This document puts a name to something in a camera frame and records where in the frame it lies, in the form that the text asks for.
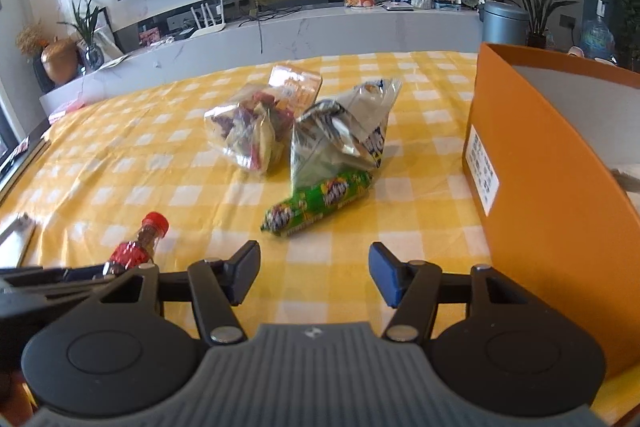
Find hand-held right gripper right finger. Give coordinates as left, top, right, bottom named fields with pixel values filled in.
left=368, top=242, right=566, bottom=343

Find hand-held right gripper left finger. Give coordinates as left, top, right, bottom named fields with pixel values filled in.
left=55, top=240, right=262, bottom=345

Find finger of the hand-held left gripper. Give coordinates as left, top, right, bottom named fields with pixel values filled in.
left=0, top=279, right=108, bottom=304
left=0, top=263, right=108, bottom=283

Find green candy roll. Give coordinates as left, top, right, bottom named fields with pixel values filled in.
left=260, top=170, right=375, bottom=238

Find small cola bottle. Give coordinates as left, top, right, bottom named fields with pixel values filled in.
left=102, top=211, right=171, bottom=278

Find silver green snack bag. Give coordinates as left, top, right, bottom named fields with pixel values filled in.
left=290, top=78, right=403, bottom=202

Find clear bag of mixed snacks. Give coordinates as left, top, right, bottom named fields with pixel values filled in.
left=204, top=64, right=323, bottom=178

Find orange cardboard box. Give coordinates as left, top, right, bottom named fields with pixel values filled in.
left=460, top=42, right=640, bottom=380

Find silver stand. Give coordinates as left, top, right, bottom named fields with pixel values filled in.
left=0, top=212, right=38, bottom=269

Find black notebook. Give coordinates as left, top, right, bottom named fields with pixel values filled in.
left=0, top=134, right=51, bottom=208

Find yellow checkered tablecloth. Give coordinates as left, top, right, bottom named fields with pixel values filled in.
left=0, top=51, right=640, bottom=427

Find pink box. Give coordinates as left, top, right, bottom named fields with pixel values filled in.
left=47, top=99, right=86, bottom=125

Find golden vase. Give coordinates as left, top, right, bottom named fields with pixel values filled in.
left=39, top=38, right=81, bottom=86

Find glass vase with plant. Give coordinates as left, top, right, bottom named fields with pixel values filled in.
left=57, top=0, right=108, bottom=72

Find dried flower vase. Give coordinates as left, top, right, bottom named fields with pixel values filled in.
left=15, top=23, right=56, bottom=95

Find white router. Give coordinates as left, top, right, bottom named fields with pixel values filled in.
left=190, top=0, right=227, bottom=38

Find white marble console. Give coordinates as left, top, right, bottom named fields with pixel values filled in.
left=39, top=4, right=483, bottom=118

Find grey trash can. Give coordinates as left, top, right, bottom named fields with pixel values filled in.
left=477, top=1, right=531, bottom=48

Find potted long-leaf plant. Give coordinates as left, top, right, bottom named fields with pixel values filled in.
left=492, top=0, right=581, bottom=50

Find blue water jug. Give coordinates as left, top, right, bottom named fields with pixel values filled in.
left=580, top=0, right=616, bottom=60

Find picture frame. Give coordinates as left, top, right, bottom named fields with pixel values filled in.
left=95, top=7, right=126, bottom=58

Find black cables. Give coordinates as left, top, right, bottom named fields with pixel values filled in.
left=235, top=4, right=306, bottom=55

